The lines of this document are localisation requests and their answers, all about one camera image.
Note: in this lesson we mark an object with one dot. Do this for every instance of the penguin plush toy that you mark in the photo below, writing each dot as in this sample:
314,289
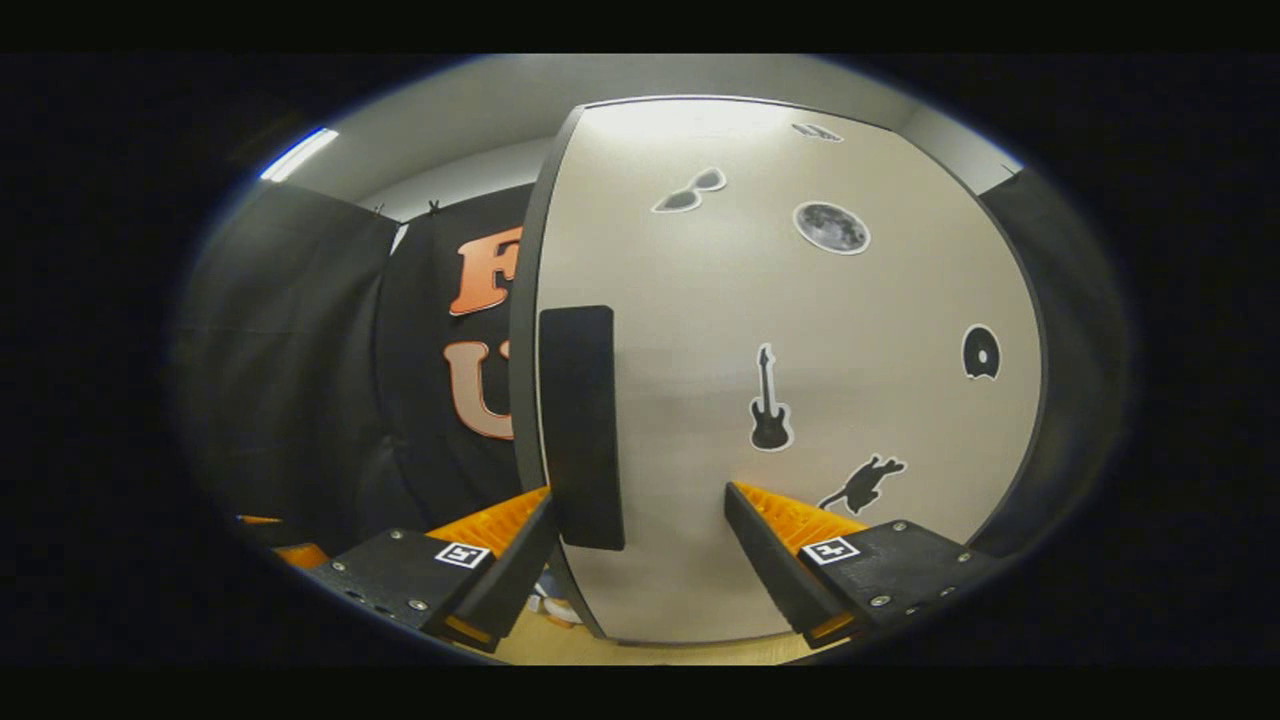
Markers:
560,608

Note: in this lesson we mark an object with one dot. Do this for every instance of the ceiling light strip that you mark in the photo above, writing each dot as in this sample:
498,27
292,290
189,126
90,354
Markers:
300,153

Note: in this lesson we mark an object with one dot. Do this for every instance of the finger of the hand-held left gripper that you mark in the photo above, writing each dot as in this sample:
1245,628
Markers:
302,556
260,520

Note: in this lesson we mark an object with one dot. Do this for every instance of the grey cabinet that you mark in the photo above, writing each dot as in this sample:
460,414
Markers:
522,400

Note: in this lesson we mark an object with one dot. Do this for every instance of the black backdrop cloth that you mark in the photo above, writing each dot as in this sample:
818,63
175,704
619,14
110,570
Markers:
300,400

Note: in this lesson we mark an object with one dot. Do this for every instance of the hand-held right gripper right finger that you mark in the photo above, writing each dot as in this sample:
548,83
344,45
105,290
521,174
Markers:
770,560

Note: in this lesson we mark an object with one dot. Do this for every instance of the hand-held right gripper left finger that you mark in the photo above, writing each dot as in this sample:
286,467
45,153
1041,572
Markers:
510,585

